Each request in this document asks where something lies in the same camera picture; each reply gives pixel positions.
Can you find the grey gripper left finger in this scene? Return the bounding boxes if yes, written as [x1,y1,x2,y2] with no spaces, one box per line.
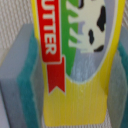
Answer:
[0,24,44,128]

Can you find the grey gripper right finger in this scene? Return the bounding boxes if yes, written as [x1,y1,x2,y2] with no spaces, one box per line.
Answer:
[107,27,128,128]

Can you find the yellow butter box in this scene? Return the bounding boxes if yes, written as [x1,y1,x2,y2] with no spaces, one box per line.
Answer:
[31,0,125,127]

